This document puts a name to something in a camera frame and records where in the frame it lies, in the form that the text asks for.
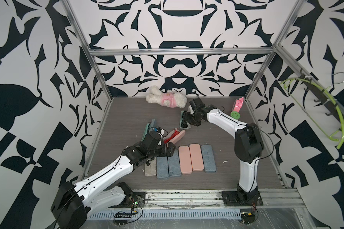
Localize white plush toy pink shirt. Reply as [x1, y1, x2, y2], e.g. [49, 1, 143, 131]
[146, 85, 187, 108]

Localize black wall hook rail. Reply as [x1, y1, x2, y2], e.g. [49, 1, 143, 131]
[300, 68, 344, 122]

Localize pink case brown glasses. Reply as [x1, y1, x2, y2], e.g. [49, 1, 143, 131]
[178, 146, 193, 175]

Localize black connector box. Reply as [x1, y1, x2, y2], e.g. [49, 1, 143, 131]
[240, 212, 257, 225]

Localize black usb hub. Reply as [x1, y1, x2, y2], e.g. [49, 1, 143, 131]
[113, 211, 133, 223]

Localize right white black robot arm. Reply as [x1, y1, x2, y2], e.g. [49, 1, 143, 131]
[181, 98, 264, 202]

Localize grey case tortoise sunglasses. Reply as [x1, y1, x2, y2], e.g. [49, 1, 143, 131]
[156, 157, 169, 179]

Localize pink case purple glasses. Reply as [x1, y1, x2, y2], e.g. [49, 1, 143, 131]
[189, 144, 204, 171]

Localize beige case yellow glasses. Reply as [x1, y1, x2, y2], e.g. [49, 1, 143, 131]
[144, 159, 157, 177]

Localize grey case black sunglasses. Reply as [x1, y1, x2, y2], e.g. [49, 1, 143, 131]
[179, 111, 191, 129]

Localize pink case red glasses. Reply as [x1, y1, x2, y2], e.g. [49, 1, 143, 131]
[163, 128, 186, 145]

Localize grey case gold glasses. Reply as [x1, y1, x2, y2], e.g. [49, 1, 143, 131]
[201, 145, 217, 173]

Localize pink bottle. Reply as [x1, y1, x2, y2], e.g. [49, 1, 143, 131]
[232, 97, 244, 113]

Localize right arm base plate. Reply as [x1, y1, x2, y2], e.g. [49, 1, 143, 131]
[222, 190, 263, 207]

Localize grey case white sunglasses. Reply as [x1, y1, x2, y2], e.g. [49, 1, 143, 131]
[168, 150, 182, 177]

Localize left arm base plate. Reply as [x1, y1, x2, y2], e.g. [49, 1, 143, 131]
[109, 192, 146, 208]

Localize green clothes hanger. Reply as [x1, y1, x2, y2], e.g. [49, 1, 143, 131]
[280, 77, 344, 150]

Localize green lidded jar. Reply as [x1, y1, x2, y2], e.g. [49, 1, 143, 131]
[230, 111, 241, 120]

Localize grey case far left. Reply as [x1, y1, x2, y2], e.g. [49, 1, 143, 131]
[141, 118, 156, 141]

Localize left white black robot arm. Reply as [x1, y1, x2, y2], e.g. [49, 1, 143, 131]
[51, 129, 176, 229]

